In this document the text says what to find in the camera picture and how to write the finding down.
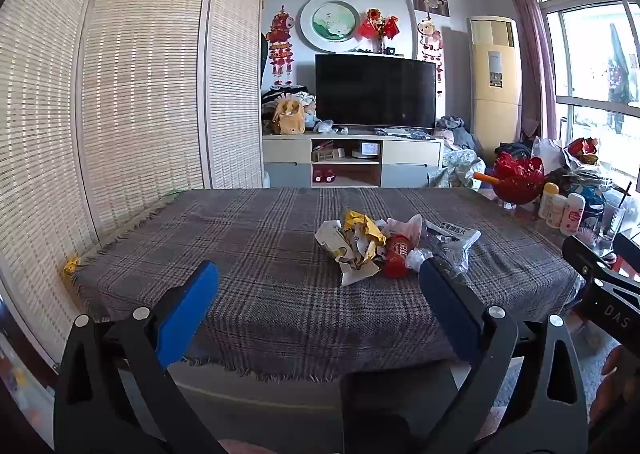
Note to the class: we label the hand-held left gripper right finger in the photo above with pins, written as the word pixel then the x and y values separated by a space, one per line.
pixel 450 311

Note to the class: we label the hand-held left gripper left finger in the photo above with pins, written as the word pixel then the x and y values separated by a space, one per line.
pixel 187 306

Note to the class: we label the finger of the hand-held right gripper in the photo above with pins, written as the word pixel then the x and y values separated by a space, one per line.
pixel 582 254
pixel 629 249

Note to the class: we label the red snack wrapper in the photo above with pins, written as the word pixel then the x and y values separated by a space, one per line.
pixel 398 254

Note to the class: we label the gold wrapper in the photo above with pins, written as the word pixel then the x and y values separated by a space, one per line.
pixel 364 230

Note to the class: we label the person's right hand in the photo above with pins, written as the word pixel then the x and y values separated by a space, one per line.
pixel 612 384

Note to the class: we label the drinking glass with straw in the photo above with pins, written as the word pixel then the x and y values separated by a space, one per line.
pixel 611 224

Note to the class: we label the white pink bottle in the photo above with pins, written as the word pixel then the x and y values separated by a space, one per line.
pixel 572 214

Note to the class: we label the white cream bottle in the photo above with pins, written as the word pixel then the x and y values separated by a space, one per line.
pixel 556 211

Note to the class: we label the white bottle yellow cap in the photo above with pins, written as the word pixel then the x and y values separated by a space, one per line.
pixel 548 199

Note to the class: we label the silver printed packet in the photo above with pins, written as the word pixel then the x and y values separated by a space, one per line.
pixel 450 238

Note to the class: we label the pink white plastic bag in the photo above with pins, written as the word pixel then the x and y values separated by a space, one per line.
pixel 405 226

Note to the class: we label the red plastic basket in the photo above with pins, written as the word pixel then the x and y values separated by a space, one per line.
pixel 517 179

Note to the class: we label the red gift bag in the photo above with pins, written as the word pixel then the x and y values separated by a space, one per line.
pixel 582 149

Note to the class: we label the grey plaid tablecloth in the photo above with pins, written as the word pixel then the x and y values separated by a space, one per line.
pixel 280 254

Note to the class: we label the yellow wrapper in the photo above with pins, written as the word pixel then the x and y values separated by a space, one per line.
pixel 71 266

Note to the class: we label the orange stick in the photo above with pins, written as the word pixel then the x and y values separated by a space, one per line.
pixel 485 178

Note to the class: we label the pile of grey clothes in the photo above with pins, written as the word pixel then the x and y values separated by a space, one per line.
pixel 457 149

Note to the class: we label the small white device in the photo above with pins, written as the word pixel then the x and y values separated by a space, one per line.
pixel 367 149

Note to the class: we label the white television cabinet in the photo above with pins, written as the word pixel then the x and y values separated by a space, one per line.
pixel 350 159

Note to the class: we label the red toy car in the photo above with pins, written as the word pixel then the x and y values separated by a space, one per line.
pixel 324 176

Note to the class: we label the cream standing air conditioner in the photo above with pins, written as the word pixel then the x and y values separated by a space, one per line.
pixel 495 84

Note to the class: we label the large window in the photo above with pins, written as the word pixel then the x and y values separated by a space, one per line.
pixel 595 49

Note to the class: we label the bamboo folding screen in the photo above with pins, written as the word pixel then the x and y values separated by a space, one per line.
pixel 125 109

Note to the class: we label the tan plush bag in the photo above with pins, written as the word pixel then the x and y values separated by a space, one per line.
pixel 289 119

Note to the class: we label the pink curtain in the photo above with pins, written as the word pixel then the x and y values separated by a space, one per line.
pixel 530 44

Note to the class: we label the black flat television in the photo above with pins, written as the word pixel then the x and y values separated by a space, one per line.
pixel 375 91

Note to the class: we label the cartoon hanging ornament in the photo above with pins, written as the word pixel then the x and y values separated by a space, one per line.
pixel 430 46

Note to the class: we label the red fish hanging ornament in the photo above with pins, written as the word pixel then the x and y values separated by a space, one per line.
pixel 280 41

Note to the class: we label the round white wall plaque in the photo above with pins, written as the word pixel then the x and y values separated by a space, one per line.
pixel 330 25

